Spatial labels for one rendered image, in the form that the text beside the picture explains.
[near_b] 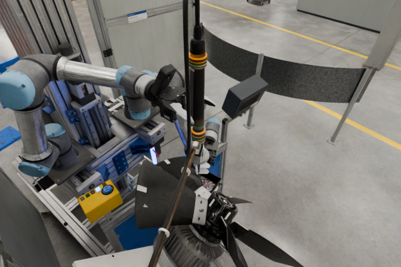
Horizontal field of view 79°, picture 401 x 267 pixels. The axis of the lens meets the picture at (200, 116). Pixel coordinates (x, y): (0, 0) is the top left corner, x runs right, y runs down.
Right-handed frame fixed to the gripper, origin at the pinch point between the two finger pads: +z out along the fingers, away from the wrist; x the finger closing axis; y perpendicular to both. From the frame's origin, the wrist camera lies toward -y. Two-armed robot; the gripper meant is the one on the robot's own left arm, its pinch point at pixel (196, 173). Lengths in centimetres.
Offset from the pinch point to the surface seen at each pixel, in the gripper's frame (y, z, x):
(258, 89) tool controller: 24, -65, -7
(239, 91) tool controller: 13, -58, -8
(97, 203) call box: -39.5, 17.3, 15.0
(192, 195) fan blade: 1.7, 18.1, -12.3
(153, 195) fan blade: -9.6, 26.0, -20.5
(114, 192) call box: -34.8, 10.9, 14.5
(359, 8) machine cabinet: 247, -554, 53
